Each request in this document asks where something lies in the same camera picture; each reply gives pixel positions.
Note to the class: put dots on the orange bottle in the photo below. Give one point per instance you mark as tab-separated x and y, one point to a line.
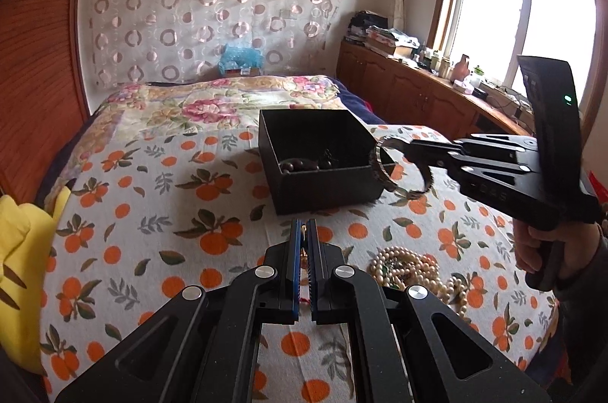
460	70

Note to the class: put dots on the dark blue blanket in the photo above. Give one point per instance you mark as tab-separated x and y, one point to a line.
361	108

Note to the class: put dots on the orange fruit print bedsheet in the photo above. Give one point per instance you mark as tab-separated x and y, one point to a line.
142	241

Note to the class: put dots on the circle pattern curtain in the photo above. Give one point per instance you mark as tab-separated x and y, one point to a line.
204	4

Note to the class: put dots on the floral quilt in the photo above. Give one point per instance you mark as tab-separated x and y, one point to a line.
199	108

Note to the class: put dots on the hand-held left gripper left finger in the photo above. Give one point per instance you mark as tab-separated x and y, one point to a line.
296	251

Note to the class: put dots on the window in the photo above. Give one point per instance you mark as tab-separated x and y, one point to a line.
503	4

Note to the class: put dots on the wooden cabinet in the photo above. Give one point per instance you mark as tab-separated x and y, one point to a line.
408	85

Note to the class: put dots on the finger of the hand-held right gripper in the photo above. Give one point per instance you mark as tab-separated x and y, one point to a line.
494	148
494	174

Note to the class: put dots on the person's right hand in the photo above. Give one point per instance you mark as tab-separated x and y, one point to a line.
529	251

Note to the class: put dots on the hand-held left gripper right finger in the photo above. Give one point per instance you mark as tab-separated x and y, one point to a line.
311	251

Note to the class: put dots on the person's right forearm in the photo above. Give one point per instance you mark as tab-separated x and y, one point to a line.
582	327

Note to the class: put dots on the black jewelry box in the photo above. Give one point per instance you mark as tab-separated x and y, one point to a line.
327	189

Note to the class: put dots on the wooden wardrobe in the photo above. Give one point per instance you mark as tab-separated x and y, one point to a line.
38	51

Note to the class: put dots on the yellow pillow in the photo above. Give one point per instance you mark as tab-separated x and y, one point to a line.
23	270

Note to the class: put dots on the stack of books and clothes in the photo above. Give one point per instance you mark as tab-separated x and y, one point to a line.
380	35

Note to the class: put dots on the blue plastic bag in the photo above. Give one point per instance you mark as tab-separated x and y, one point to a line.
240	55

